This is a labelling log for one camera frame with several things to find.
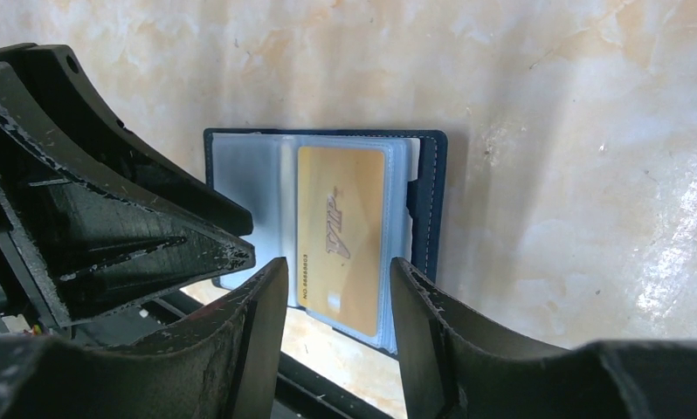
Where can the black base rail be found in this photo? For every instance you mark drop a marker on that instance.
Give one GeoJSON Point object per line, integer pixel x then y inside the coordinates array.
{"type": "Point", "coordinates": [267, 376]}

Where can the gold VIP card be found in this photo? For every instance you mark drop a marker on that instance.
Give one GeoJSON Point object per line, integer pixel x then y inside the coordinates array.
{"type": "Point", "coordinates": [339, 233]}

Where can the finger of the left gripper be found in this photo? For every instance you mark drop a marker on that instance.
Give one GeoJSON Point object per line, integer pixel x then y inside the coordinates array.
{"type": "Point", "coordinates": [80, 240]}
{"type": "Point", "coordinates": [56, 80]}

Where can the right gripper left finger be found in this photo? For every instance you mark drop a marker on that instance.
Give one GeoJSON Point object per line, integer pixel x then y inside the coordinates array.
{"type": "Point", "coordinates": [152, 364]}

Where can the navy blue card holder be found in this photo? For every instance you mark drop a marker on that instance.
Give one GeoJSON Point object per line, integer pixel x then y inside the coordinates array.
{"type": "Point", "coordinates": [257, 168]}

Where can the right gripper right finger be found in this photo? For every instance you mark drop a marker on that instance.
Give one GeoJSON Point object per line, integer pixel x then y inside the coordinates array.
{"type": "Point", "coordinates": [457, 363]}

